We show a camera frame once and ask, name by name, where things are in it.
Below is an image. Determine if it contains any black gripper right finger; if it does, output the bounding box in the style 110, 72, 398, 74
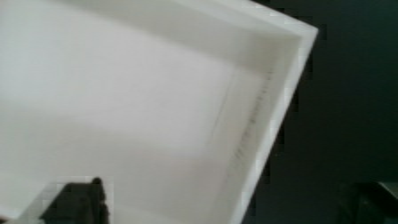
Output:
339, 182, 398, 224

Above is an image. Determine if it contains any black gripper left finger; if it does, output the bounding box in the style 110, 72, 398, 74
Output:
11, 176, 112, 224

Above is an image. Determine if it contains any white small drawer box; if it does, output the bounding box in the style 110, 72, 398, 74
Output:
0, 0, 318, 224

